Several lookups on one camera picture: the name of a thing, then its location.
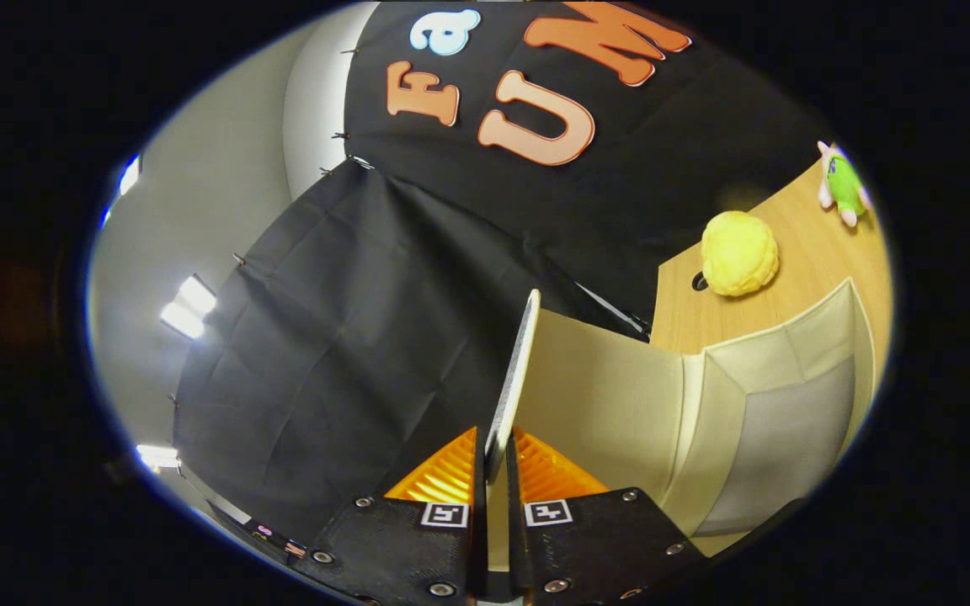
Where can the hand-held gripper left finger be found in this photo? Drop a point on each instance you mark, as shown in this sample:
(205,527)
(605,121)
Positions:
(477,555)

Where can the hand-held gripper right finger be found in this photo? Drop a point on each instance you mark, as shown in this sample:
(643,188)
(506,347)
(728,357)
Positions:
(517,555)

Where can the cream fabric storage box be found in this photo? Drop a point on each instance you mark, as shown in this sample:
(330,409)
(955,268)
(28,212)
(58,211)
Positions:
(611,404)

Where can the black backdrop cloth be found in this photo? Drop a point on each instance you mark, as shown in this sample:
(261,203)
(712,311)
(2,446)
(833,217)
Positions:
(350,337)

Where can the ceiling light panel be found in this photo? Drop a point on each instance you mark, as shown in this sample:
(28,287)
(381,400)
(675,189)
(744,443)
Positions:
(128,175)
(188,307)
(157,456)

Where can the yellow round plush toy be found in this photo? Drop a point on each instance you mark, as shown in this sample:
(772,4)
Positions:
(738,252)

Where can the green and pink plush toy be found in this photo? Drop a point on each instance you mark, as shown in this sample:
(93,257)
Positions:
(843,185)

